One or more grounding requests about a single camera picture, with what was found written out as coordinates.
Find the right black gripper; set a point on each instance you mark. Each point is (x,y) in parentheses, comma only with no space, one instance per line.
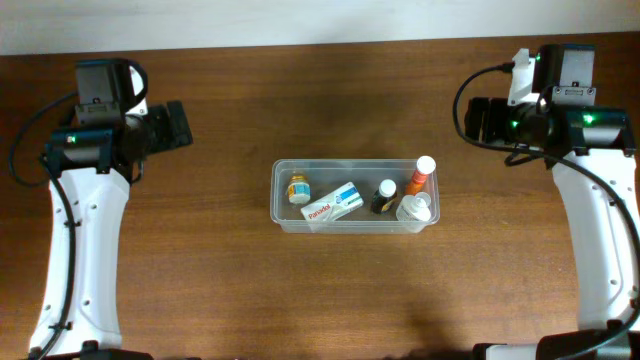
(475,118)

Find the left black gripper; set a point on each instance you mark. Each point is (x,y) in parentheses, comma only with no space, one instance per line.
(178,124)

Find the orange tube white cap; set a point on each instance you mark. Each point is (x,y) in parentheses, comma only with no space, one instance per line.
(425,166)

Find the white plastic bottle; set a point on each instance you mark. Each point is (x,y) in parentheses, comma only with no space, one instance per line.
(414,208)

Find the dark bottle white cap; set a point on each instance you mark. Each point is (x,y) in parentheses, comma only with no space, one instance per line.
(384,197)

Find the small amber jar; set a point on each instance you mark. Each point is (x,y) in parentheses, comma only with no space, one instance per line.
(298,190)

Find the white Panadol box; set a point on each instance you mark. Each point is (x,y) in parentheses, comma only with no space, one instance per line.
(334,205)

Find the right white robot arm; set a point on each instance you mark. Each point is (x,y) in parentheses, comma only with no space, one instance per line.
(550,114)

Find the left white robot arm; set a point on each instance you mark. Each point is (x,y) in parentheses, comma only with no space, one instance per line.
(92,160)

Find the clear plastic container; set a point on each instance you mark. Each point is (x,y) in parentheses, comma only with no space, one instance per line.
(327,175)

